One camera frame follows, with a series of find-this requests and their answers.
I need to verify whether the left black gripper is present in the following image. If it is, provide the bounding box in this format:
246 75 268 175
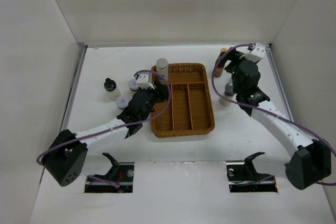
139 82 170 122

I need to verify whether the red sauce bottle yellow cap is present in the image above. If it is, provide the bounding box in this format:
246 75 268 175
214 48 227 77

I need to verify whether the silver-lid salt shaker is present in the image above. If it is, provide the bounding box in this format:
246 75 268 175
156 58 169 81
229 72 236 85

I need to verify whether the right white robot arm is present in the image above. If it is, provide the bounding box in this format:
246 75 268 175
212 43 335 190

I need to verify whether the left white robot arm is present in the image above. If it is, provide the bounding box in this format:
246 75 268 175
36 81 172 188

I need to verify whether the white-lid jar near basket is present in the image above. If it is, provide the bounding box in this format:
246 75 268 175
128 78 139 91

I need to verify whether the brown wicker divided basket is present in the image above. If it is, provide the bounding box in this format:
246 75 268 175
151 63 215 138

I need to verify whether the white-lid jar front left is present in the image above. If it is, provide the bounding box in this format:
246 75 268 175
115 95 129 110

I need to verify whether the black-cap white sauce bottle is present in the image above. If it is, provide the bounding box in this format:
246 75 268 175
103 78 121 101

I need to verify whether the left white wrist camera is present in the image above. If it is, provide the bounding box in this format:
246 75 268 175
135 73 154 90

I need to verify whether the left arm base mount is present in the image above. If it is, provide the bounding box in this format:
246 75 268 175
84 152 135 194

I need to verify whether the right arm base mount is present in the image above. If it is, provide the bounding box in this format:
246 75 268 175
226 152 278 193

